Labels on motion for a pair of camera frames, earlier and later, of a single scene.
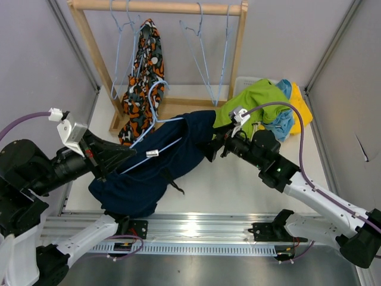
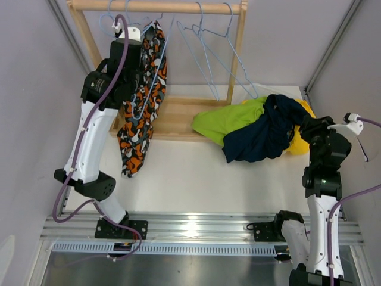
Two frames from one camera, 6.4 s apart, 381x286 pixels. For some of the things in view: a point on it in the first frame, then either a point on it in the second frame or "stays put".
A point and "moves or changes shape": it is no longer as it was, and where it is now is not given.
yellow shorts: [297, 99] to [299, 145]
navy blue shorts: [136, 188] to [269, 137]
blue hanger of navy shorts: [153, 123] to [193, 40]
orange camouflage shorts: [140, 104] stays put
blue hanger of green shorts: [212, 98] to [222, 48]
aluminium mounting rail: [183, 235] stays put
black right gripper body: [220, 142] to [318, 131]
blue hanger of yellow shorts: [119, 30] moves or changes shape
